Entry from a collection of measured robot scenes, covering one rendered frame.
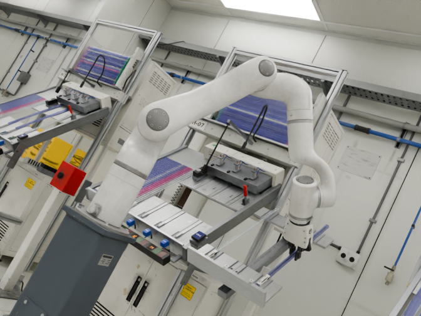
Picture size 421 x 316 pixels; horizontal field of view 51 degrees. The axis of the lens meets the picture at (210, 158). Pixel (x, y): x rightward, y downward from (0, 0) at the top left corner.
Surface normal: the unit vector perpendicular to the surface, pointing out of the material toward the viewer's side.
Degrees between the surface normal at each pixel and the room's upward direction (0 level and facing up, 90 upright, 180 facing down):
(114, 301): 90
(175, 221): 43
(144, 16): 90
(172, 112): 69
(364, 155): 90
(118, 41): 90
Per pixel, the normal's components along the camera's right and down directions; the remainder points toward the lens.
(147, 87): 0.75, 0.31
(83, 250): -0.35, -0.31
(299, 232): -0.60, 0.36
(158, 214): 0.02, -0.89
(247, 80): -0.42, 0.26
